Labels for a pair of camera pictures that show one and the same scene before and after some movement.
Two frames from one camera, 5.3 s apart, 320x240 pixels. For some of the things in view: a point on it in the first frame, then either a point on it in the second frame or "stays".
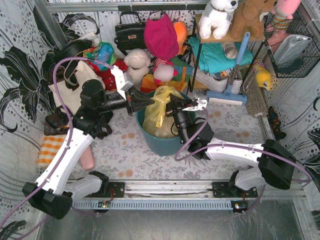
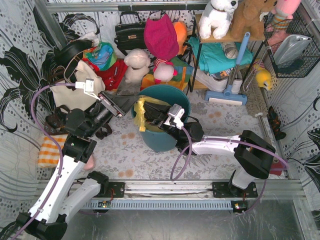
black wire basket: (293, 50) stays
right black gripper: (172, 111) to (163, 121)
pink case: (87, 159) stays
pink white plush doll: (163, 70) stays
